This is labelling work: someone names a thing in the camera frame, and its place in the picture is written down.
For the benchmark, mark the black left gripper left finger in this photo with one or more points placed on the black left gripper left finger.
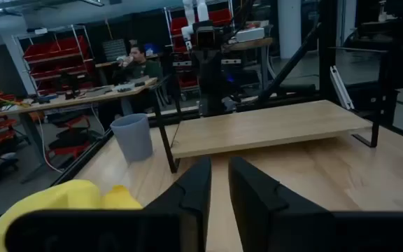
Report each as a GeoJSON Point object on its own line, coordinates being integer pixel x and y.
{"type": "Point", "coordinates": [187, 217]}

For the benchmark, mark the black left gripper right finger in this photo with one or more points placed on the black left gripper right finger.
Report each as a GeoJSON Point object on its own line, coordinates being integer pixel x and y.
{"type": "Point", "coordinates": [257, 217]}

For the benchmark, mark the grey-blue mug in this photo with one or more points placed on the grey-blue mug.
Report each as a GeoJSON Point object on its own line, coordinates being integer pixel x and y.
{"type": "Point", "coordinates": [131, 140]}

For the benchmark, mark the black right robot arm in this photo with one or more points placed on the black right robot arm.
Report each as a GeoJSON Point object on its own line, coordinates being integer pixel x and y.
{"type": "Point", "coordinates": [210, 80]}

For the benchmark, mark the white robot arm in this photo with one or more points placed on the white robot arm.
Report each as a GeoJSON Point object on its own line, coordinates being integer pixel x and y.
{"type": "Point", "coordinates": [189, 14]}

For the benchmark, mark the yellow cloth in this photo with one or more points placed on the yellow cloth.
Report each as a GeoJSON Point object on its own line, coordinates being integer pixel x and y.
{"type": "Point", "coordinates": [65, 196]}

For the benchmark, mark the red creeper stool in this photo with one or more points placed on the red creeper stool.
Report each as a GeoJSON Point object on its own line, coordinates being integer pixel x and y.
{"type": "Point", "coordinates": [72, 140]}

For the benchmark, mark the white aluminium bar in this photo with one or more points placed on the white aluminium bar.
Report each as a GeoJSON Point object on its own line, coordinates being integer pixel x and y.
{"type": "Point", "coordinates": [341, 87]}

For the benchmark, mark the person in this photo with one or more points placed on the person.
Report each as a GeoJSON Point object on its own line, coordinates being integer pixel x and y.
{"type": "Point", "coordinates": [140, 68]}

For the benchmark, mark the wooden desk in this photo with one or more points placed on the wooden desk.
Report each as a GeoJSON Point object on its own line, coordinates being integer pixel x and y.
{"type": "Point", "coordinates": [65, 101]}

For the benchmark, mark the wooden side table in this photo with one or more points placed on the wooden side table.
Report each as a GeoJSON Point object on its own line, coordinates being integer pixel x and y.
{"type": "Point", "coordinates": [248, 43]}

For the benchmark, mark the white box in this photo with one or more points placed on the white box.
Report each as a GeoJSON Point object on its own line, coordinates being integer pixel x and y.
{"type": "Point", "coordinates": [250, 34]}

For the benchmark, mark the white column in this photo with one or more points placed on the white column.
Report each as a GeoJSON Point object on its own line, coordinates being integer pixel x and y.
{"type": "Point", "coordinates": [289, 28]}

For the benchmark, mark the black table frame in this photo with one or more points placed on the black table frame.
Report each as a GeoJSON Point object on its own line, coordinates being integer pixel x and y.
{"type": "Point", "coordinates": [82, 161]}

